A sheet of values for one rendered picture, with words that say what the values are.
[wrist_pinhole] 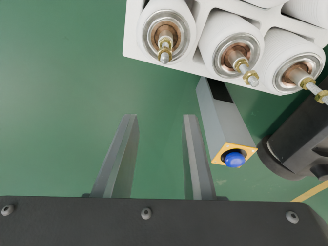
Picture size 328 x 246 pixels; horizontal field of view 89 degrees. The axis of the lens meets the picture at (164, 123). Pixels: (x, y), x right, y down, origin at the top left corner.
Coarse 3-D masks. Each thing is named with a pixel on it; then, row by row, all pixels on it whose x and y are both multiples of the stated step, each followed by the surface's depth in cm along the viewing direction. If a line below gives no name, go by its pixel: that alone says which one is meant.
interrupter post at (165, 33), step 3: (165, 30) 25; (162, 33) 24; (165, 33) 24; (168, 33) 24; (171, 33) 25; (159, 36) 25; (162, 36) 23; (165, 36) 23; (168, 36) 23; (171, 36) 24; (159, 39) 23; (171, 39) 23; (171, 42) 24
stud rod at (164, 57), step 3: (165, 42) 23; (162, 45) 22; (165, 45) 22; (168, 45) 23; (162, 54) 20; (165, 54) 20; (162, 57) 19; (165, 57) 19; (168, 57) 20; (162, 60) 19; (165, 60) 19; (168, 60) 19; (165, 63) 20
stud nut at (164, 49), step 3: (162, 48) 20; (165, 48) 20; (168, 48) 20; (159, 51) 20; (162, 51) 20; (165, 51) 20; (168, 51) 20; (171, 51) 20; (159, 54) 20; (168, 54) 20; (171, 54) 20; (159, 57) 20; (171, 57) 20; (159, 60) 21
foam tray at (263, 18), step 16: (128, 0) 29; (144, 0) 32; (192, 0) 37; (208, 0) 28; (224, 0) 28; (240, 0) 32; (128, 16) 30; (240, 16) 39; (256, 16) 30; (272, 16) 30; (288, 16) 37; (128, 32) 32; (304, 32) 31; (320, 32) 31; (128, 48) 34; (192, 48) 34; (176, 64) 36; (192, 64) 36; (240, 80) 38
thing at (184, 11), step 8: (152, 0) 26; (160, 0) 23; (168, 0) 23; (176, 0) 24; (184, 0) 35; (144, 8) 25; (152, 8) 24; (160, 8) 24; (168, 8) 24; (176, 8) 24; (184, 8) 24; (144, 16) 24; (184, 16) 24; (192, 16) 25; (192, 24) 25; (136, 32) 26; (192, 32) 26; (192, 40) 26; (184, 56) 28; (160, 64) 30; (168, 64) 29
